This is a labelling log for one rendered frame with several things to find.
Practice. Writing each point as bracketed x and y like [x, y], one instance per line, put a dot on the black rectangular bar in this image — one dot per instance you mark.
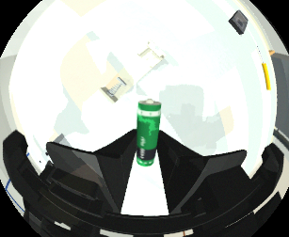
[239, 22]

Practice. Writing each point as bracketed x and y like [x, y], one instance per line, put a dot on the yellow-handled screwdriver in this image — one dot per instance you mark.
[266, 74]

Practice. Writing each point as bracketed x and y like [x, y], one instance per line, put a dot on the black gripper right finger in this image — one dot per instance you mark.
[183, 169]

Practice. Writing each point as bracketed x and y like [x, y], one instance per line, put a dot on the green cylindrical battery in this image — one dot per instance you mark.
[148, 117]

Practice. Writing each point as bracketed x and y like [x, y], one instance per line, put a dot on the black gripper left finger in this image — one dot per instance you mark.
[109, 166]

